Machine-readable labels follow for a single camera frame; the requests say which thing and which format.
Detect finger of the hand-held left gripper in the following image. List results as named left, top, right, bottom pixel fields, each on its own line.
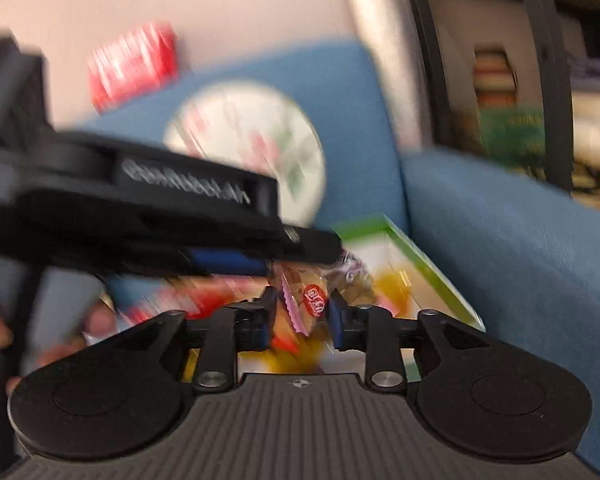
left=180, top=247, right=271, bottom=278
left=272, top=227, right=343, bottom=264

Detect blue sofa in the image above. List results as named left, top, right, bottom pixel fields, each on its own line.
left=75, top=42, right=600, bottom=461

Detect green patterned box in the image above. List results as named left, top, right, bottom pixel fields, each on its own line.
left=480, top=109, right=547, bottom=172

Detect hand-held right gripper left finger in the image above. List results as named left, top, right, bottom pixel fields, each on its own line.
left=87, top=286, right=279, bottom=395

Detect pink-edged clear snack packet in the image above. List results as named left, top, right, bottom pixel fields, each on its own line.
left=272, top=260, right=342, bottom=337

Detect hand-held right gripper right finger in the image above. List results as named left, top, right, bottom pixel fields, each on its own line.
left=326, top=292, right=491, bottom=394

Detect green cardboard box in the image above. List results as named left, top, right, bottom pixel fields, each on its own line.
left=325, top=212, right=487, bottom=376

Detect round floral hand fan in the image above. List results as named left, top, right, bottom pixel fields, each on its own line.
left=162, top=80, right=327, bottom=233

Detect white foam roll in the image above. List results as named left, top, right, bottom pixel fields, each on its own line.
left=345, top=0, right=431, bottom=151

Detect black metal shelf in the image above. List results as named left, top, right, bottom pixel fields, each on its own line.
left=405, top=0, right=600, bottom=201

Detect red plastic pack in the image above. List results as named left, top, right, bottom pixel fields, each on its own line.
left=87, top=22, right=178, bottom=113

